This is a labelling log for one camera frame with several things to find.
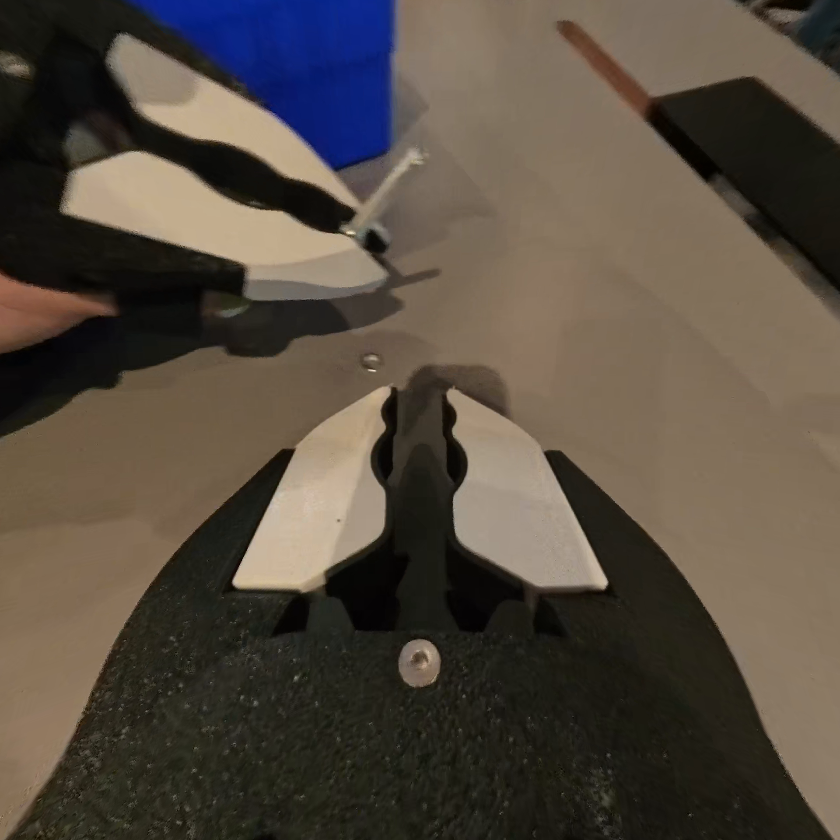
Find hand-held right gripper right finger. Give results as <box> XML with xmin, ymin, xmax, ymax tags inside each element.
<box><xmin>444</xmin><ymin>386</ymin><xmax>609</xmax><ymax>599</ymax></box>

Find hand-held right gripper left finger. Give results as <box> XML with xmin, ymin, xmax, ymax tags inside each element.
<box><xmin>231</xmin><ymin>385</ymin><xmax>409</xmax><ymax>599</ymax></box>

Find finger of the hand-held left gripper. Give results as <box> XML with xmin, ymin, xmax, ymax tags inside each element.
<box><xmin>104</xmin><ymin>33</ymin><xmax>364</xmax><ymax>223</ymax></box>
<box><xmin>59</xmin><ymin>150</ymin><xmax>390</xmax><ymax>317</ymax></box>

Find silver bolt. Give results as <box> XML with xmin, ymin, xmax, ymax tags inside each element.
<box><xmin>340</xmin><ymin>147</ymin><xmax>431</xmax><ymax>256</ymax></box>

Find person's left hand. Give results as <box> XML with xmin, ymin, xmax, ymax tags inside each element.
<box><xmin>0</xmin><ymin>271</ymin><xmax>122</xmax><ymax>358</ymax></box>

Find blue plastic bin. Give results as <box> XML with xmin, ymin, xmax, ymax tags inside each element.
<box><xmin>123</xmin><ymin>0</ymin><xmax>399</xmax><ymax>173</ymax></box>

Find black table mat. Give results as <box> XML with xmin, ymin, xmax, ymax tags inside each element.
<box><xmin>646</xmin><ymin>77</ymin><xmax>840</xmax><ymax>293</ymax></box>

